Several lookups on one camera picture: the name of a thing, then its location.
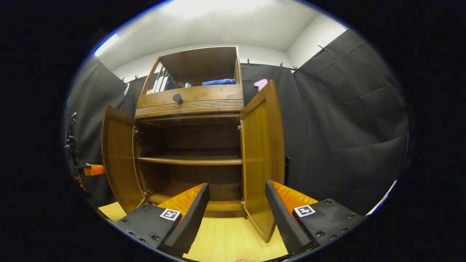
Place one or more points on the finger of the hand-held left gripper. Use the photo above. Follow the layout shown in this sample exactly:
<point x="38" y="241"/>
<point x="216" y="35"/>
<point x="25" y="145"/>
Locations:
<point x="94" y="170"/>

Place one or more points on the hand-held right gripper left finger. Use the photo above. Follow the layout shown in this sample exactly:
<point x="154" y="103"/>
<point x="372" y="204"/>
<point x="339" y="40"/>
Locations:
<point x="193" y="222"/>

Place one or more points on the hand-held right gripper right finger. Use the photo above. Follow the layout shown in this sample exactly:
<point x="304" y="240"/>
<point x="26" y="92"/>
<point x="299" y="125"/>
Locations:
<point x="284" y="222"/>

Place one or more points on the wooden cabinet door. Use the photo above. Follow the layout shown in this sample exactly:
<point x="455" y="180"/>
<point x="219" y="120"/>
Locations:
<point x="118" y="156"/>
<point x="260" y="156"/>

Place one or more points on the wooden double-door shoe cabinet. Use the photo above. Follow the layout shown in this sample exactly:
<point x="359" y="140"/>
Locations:
<point x="200" y="63"/>

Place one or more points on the wooden inner shelf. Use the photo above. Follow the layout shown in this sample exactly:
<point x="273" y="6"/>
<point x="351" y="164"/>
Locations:
<point x="189" y="160"/>

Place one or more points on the round black drawer knob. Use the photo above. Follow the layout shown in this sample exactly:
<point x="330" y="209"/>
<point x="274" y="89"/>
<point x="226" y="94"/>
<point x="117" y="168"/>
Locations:
<point x="177" y="98"/>

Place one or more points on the wooden ribbed drawer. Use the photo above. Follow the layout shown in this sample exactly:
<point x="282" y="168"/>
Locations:
<point x="211" y="95"/>

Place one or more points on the blue towel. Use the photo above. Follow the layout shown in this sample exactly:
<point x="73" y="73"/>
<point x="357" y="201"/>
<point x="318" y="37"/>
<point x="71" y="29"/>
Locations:
<point x="218" y="82"/>

